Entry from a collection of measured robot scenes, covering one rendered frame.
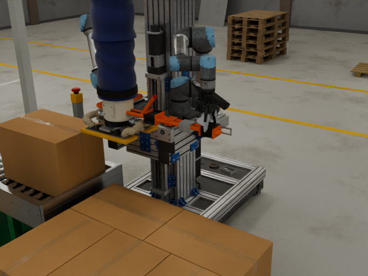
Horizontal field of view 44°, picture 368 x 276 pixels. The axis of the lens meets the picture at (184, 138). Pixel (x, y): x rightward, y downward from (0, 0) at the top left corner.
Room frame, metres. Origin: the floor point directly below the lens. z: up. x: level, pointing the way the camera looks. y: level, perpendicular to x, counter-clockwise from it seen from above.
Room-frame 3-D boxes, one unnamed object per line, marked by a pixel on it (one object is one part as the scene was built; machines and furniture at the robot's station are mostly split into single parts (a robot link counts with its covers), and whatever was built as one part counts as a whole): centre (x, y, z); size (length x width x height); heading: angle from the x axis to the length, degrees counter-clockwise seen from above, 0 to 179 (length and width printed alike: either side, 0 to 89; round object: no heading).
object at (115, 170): (2.64, 0.66, 0.58); 0.70 x 0.03 x 0.06; 144
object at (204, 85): (2.08, -0.12, 1.43); 0.08 x 0.08 x 0.05
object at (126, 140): (2.33, 0.42, 1.10); 0.34 x 0.10 x 0.05; 56
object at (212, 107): (2.09, -0.11, 1.35); 0.09 x 0.08 x 0.12; 56
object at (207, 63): (2.09, -0.12, 1.51); 0.09 x 0.08 x 0.11; 1
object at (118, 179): (2.63, 0.66, 0.47); 0.70 x 0.03 x 0.15; 144
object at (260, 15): (9.03, -1.51, 0.43); 1.18 x 0.81 x 0.85; 143
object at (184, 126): (2.15, -0.02, 1.19); 0.07 x 0.07 x 0.04; 56
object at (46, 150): (2.84, 0.91, 0.75); 0.60 x 0.40 x 0.40; 56
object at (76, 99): (3.38, 0.83, 0.50); 0.07 x 0.07 x 1.00; 54
